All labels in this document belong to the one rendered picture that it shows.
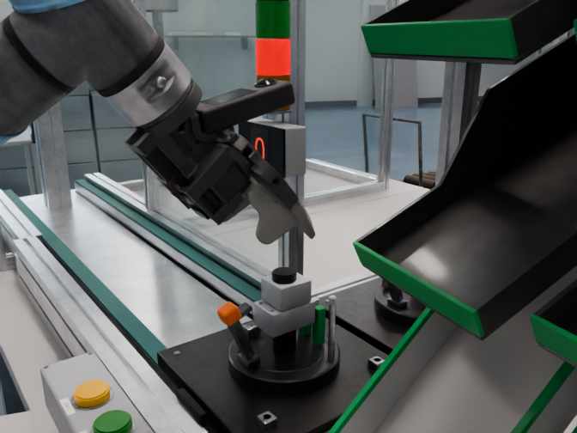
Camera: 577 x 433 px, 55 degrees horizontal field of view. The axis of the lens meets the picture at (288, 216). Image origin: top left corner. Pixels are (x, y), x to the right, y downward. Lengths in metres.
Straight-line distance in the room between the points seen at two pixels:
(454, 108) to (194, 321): 0.60
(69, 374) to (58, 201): 0.93
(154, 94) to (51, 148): 1.12
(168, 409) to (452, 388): 0.33
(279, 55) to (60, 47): 0.39
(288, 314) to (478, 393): 0.26
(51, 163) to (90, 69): 1.13
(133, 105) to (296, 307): 0.31
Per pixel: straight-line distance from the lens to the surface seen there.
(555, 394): 0.44
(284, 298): 0.65
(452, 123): 0.50
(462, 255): 0.42
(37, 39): 0.50
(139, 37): 0.50
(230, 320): 0.64
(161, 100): 0.51
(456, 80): 0.49
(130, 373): 0.76
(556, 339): 0.35
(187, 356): 0.75
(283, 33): 0.82
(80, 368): 0.78
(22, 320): 1.17
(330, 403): 0.66
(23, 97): 0.51
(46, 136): 1.61
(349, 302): 0.88
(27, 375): 0.99
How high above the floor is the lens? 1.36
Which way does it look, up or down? 18 degrees down
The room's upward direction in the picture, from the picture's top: straight up
